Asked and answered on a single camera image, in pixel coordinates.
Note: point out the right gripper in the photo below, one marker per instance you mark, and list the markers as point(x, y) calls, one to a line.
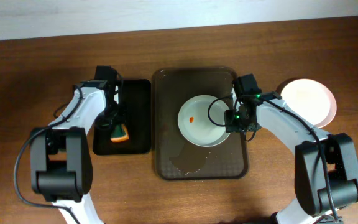
point(239, 123)

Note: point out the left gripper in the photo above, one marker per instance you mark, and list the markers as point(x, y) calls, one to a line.
point(114, 121)

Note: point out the green and orange sponge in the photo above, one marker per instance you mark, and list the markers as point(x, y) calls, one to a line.
point(119, 134)

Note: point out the pale green plate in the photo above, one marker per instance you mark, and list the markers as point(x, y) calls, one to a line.
point(199, 119)

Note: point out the pale pink plate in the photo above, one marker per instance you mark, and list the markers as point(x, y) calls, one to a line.
point(311, 100)

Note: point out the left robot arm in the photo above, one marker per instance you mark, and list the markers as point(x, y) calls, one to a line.
point(60, 162)

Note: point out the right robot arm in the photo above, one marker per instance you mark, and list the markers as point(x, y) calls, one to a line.
point(326, 165)

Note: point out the black plastic tray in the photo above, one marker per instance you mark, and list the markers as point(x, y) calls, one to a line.
point(136, 100)

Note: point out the brown plastic serving tray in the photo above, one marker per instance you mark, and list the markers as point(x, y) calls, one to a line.
point(176, 157)

